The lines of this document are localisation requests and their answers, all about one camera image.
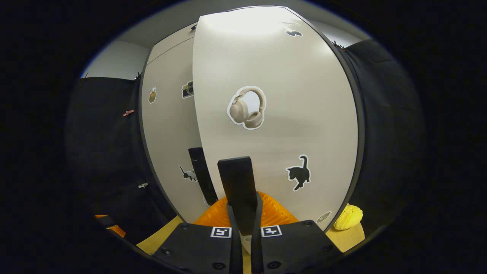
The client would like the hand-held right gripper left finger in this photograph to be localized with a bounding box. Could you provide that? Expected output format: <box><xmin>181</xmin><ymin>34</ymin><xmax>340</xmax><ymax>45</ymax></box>
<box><xmin>152</xmin><ymin>192</ymin><xmax>243</xmax><ymax>274</ymax></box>

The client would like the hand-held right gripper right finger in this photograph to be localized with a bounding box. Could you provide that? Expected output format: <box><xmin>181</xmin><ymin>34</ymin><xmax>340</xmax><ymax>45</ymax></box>
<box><xmin>249</xmin><ymin>191</ymin><xmax>343</xmax><ymax>274</ymax></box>

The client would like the black door handle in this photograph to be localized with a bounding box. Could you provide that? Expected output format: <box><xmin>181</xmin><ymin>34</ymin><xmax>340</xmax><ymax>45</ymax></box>
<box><xmin>188</xmin><ymin>147</ymin><xmax>218</xmax><ymax>206</ymax></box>
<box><xmin>217</xmin><ymin>156</ymin><xmax>259</xmax><ymax>236</ymax></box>

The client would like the beige cabinet door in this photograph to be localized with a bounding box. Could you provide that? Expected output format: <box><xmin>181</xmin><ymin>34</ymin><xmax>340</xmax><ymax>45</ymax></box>
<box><xmin>192</xmin><ymin>6</ymin><xmax>365</xmax><ymax>233</ymax></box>
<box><xmin>143</xmin><ymin>36</ymin><xmax>213</xmax><ymax>223</ymax></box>

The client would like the beige double-door shoe cabinet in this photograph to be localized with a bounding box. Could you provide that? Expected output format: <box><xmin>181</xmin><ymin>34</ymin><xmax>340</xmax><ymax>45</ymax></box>
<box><xmin>138</xmin><ymin>6</ymin><xmax>365</xmax><ymax>233</ymax></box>

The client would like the beige cabinet drawer front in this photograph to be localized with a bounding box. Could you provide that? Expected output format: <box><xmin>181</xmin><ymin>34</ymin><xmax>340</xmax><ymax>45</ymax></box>
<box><xmin>148</xmin><ymin>23</ymin><xmax>198</xmax><ymax>65</ymax></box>

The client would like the black backdrop cloth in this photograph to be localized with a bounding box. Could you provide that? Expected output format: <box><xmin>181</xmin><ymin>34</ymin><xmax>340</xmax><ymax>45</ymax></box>
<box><xmin>67</xmin><ymin>38</ymin><xmax>425</xmax><ymax>244</ymax></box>

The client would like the yellow plush toy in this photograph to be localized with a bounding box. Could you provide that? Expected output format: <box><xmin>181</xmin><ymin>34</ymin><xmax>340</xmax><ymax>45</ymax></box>
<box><xmin>334</xmin><ymin>205</ymin><xmax>363</xmax><ymax>231</ymax></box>

